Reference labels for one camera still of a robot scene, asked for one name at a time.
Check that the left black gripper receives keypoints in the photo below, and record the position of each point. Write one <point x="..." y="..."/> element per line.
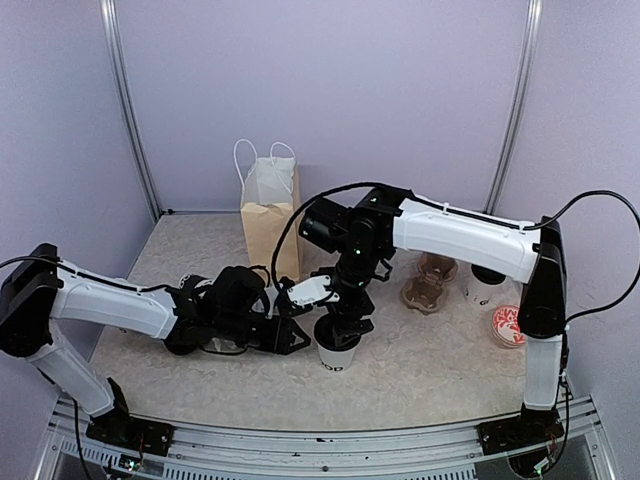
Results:
<point x="282" y="336"/>

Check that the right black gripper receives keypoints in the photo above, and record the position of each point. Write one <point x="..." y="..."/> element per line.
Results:
<point x="361" y="304"/>

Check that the black cup lid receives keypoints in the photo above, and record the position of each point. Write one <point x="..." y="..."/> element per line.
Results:
<point x="487" y="276"/>
<point x="326" y="337"/>

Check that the white paper cup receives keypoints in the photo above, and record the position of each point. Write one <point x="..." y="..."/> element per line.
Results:
<point x="479" y="293"/>
<point x="337" y="359"/>

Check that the cardboard cup carrier tray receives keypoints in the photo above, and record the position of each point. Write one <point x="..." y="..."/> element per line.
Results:
<point x="427" y="291"/>

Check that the black cup holding straws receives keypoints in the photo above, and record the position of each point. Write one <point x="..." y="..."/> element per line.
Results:
<point x="195" y="286"/>

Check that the brown paper bag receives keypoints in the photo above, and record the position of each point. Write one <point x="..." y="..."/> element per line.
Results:
<point x="269" y="195"/>

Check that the bundle of white straws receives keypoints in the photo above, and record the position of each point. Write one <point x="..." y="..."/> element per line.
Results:
<point x="224" y="347"/>

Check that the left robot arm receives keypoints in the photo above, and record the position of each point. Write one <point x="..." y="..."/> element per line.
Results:
<point x="235" y="306"/>

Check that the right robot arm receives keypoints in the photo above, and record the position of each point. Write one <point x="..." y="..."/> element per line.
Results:
<point x="389" y="218"/>

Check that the stack of black lids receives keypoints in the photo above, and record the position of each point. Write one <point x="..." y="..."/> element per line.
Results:
<point x="180" y="349"/>

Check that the red patterned small plate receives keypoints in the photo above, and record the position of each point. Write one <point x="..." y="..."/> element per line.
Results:
<point x="505" y="327"/>

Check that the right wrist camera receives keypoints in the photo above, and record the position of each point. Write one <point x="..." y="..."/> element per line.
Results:
<point x="298" y="298"/>

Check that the front aluminium frame rail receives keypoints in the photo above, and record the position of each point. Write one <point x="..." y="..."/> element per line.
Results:
<point x="462" y="450"/>

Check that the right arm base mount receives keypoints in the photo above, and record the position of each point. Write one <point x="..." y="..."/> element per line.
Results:
<point x="515" y="432"/>

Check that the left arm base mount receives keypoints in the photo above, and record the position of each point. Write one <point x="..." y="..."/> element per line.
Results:
<point x="133" y="433"/>

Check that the right aluminium corner post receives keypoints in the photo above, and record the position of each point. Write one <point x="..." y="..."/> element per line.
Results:
<point x="516" y="112"/>

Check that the aluminium corner post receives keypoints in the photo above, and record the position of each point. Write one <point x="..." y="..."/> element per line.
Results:
<point x="516" y="112"/>
<point x="116" y="52"/>

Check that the left aluminium corner post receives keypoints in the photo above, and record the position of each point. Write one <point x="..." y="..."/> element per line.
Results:
<point x="116" y="52"/>

